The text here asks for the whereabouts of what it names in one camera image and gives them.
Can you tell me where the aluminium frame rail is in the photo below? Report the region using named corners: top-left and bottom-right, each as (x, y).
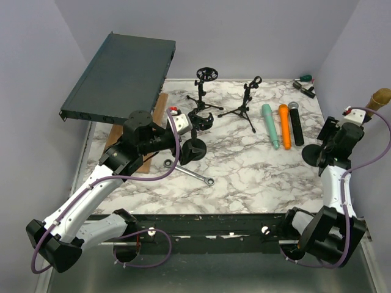
top-left (34, 267), bottom-right (53, 293)

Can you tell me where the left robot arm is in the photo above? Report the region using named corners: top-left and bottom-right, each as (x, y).
top-left (26, 108), bottom-right (206, 274)

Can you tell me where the black tripod shock-mount stand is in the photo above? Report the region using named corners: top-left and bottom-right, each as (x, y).
top-left (186, 67), bottom-right (224, 112)

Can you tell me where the dark rack-mount equipment case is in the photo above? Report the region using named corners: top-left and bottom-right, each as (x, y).
top-left (59, 32), bottom-right (176, 125)

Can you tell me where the green-handled screwdriver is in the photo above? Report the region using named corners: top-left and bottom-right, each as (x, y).
top-left (294, 74), bottom-right (314, 82)

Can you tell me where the orange toy microphone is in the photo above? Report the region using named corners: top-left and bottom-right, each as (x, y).
top-left (278, 104), bottom-right (291, 150)

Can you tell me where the purple cable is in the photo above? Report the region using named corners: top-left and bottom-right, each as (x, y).
top-left (31, 109), bottom-right (181, 275)
top-left (279, 106), bottom-right (391, 269)

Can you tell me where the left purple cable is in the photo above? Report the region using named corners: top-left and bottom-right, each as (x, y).
top-left (31, 109), bottom-right (181, 275)

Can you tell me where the black round-base clip stand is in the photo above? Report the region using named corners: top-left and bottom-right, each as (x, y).
top-left (301, 144), bottom-right (322, 167)

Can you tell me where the gold microphone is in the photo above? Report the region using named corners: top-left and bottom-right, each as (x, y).
top-left (366, 88), bottom-right (391, 112)

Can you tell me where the silver ratchet wrench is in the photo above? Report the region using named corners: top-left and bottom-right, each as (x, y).
top-left (164, 159), bottom-right (215, 186)

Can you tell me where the wooden board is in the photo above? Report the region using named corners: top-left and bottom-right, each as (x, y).
top-left (103, 92), bottom-right (169, 175)

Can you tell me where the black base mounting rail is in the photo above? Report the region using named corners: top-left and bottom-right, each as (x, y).
top-left (100, 210), bottom-right (306, 256)

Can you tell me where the black tripod clip stand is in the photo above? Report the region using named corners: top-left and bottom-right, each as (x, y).
top-left (217, 76), bottom-right (262, 133)

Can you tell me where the mint green toy microphone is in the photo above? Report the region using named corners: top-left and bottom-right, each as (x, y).
top-left (261, 104), bottom-right (279, 150)

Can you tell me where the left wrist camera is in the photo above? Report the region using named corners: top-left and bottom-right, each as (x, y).
top-left (168, 107), bottom-right (193, 136)

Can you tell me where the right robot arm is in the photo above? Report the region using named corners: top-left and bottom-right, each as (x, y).
top-left (280, 110), bottom-right (365, 268)

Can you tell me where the black microphone silver grille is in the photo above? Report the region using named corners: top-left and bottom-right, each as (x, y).
top-left (288, 101), bottom-right (304, 146)

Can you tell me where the black round-base shock-mount stand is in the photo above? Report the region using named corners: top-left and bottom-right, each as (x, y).
top-left (188, 109), bottom-right (214, 160)

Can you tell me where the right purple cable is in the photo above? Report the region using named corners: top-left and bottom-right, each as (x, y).
top-left (279, 106), bottom-right (391, 269)

